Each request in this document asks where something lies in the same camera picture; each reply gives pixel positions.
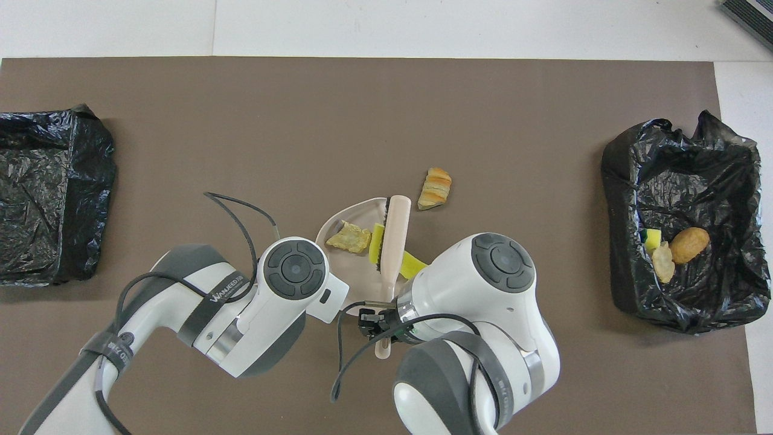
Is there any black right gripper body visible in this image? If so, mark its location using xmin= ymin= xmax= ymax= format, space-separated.
xmin=377 ymin=299 xmax=411 ymax=345

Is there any beige plastic dustpan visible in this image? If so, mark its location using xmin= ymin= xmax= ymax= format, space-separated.
xmin=315 ymin=196 xmax=431 ymax=303

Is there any notched yellow sponge piece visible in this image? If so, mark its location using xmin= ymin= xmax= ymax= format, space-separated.
xmin=400 ymin=251 xmax=429 ymax=280

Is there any pale torn bread piece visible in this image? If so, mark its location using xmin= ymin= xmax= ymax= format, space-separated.
xmin=652 ymin=242 xmax=676 ymax=284
xmin=326 ymin=221 xmax=373 ymax=254

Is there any beige hand brush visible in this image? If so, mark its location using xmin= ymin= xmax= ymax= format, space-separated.
xmin=374 ymin=195 xmax=412 ymax=361

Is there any orange striped croissant piece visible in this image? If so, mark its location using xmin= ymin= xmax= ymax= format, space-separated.
xmin=417 ymin=167 xmax=453 ymax=211

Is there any brown bread roll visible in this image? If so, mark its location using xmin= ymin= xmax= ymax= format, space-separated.
xmin=669 ymin=227 xmax=711 ymax=265

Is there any black bag lined bin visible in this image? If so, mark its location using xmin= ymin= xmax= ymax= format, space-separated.
xmin=601 ymin=110 xmax=772 ymax=335
xmin=0 ymin=104 xmax=118 ymax=288

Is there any brown table mat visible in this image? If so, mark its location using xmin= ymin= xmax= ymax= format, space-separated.
xmin=0 ymin=57 xmax=757 ymax=435

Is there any dark grey ribbed panel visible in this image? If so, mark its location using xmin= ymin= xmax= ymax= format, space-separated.
xmin=717 ymin=0 xmax=773 ymax=52

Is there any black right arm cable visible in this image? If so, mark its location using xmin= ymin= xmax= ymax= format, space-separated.
xmin=330 ymin=300 xmax=502 ymax=435

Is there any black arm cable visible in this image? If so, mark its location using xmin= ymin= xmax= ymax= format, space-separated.
xmin=330 ymin=300 xmax=502 ymax=435
xmin=91 ymin=192 xmax=281 ymax=435

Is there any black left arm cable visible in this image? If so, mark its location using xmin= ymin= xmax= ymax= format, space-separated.
xmin=91 ymin=192 xmax=281 ymax=435

